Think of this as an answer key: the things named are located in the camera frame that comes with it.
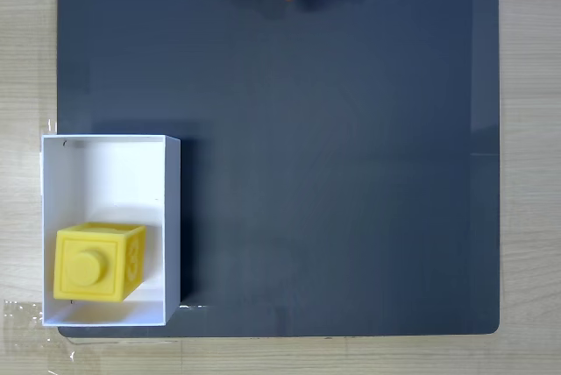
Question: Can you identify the yellow numbered toy block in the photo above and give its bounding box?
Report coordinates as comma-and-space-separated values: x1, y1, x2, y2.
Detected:
53, 221, 147, 304

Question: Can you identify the white open cardboard box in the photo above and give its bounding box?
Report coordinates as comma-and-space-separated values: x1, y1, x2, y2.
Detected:
39, 133, 182, 329

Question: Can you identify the dark grey table mat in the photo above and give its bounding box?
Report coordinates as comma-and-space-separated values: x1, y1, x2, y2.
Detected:
56, 0, 501, 339

